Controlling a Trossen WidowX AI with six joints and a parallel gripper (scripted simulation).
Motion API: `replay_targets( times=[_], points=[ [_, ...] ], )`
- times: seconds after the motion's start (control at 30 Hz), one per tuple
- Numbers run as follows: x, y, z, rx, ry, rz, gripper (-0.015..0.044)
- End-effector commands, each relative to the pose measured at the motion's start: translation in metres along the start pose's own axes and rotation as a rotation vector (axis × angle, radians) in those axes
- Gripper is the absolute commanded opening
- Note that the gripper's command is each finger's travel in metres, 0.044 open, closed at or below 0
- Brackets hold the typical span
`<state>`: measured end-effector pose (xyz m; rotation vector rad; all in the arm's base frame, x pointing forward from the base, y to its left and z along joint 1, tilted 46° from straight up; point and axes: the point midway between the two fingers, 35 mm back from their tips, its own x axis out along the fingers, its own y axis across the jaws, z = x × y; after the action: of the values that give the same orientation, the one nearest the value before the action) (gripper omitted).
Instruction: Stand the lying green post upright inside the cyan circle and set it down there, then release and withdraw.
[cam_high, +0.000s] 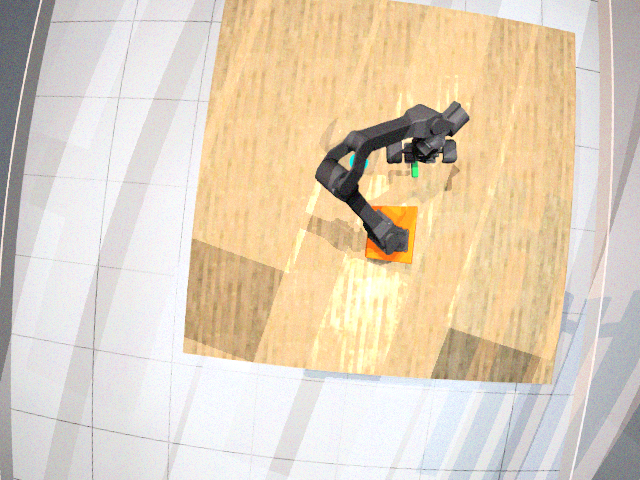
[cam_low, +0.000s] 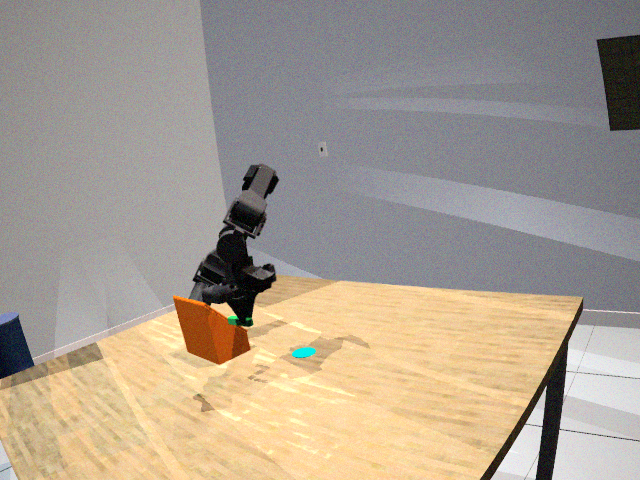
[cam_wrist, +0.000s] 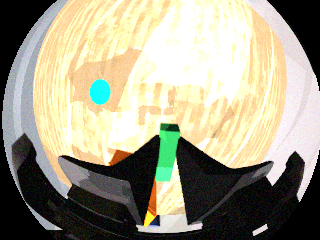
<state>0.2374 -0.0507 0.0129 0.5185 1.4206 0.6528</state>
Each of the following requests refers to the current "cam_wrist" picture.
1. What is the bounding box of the cyan circle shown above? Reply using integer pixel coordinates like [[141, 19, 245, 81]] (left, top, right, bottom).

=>
[[89, 79, 111, 105]]

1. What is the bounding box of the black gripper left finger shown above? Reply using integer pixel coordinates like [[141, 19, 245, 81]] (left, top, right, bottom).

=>
[[57, 135, 161, 227]]

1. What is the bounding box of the green rectangular post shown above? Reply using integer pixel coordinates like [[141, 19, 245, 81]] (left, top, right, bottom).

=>
[[155, 123, 180, 181]]

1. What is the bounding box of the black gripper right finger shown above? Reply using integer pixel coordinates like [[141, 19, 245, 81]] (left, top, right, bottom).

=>
[[176, 136, 273, 225]]

